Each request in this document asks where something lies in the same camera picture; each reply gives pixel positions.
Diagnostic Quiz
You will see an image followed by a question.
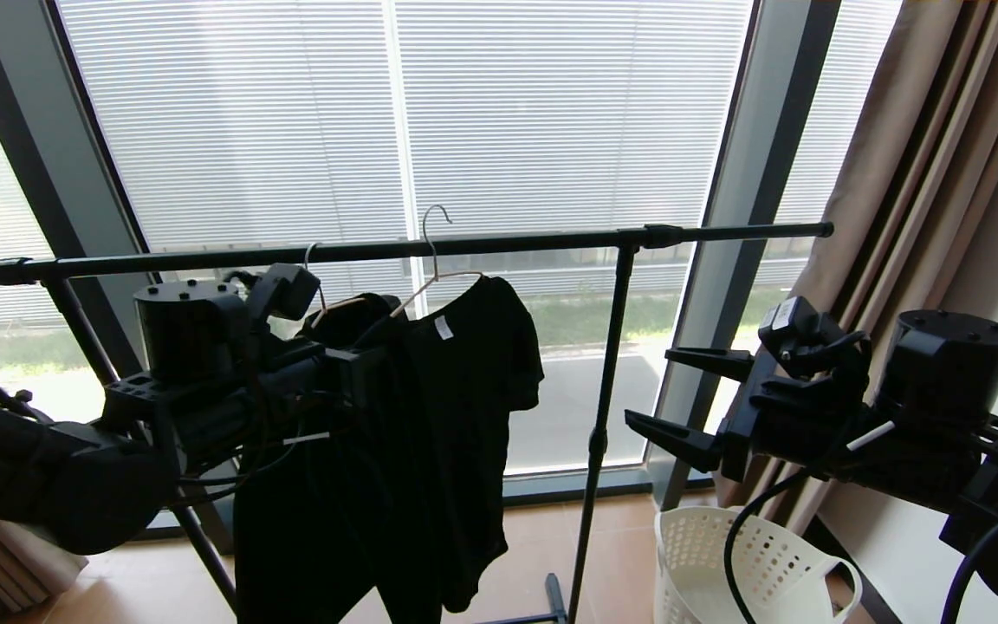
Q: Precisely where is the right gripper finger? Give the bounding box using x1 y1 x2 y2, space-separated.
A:
665 347 757 383
625 410 727 474

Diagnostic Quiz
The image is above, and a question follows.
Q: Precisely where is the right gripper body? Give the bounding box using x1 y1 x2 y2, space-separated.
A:
718 347 874 483

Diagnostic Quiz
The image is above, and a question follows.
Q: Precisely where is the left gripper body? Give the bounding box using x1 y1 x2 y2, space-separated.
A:
278 345 389 415

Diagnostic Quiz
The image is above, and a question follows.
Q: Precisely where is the pink clothes hanger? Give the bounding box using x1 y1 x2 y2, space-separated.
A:
304 243 370 328
391 205 487 320

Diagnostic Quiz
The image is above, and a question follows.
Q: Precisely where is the black t-shirt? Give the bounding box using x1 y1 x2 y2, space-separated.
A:
233 276 545 624

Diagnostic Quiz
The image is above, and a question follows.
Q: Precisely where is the white laundry basket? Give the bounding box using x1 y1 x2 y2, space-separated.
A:
653 505 864 624

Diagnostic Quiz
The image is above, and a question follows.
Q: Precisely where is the black clothes rack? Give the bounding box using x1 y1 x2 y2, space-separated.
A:
0 223 835 624

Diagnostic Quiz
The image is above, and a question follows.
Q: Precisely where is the brown curtain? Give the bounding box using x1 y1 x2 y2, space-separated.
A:
711 0 998 538
0 507 88 616

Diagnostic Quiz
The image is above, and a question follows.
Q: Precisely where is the window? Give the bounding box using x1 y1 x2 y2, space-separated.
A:
0 0 903 543

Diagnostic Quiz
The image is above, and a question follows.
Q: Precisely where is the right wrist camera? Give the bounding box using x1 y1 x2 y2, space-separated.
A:
757 296 872 382

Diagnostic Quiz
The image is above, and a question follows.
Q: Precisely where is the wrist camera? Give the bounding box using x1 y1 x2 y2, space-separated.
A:
757 296 872 382
248 263 323 323

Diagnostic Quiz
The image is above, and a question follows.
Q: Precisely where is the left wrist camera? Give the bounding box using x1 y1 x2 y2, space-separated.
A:
248 263 323 323

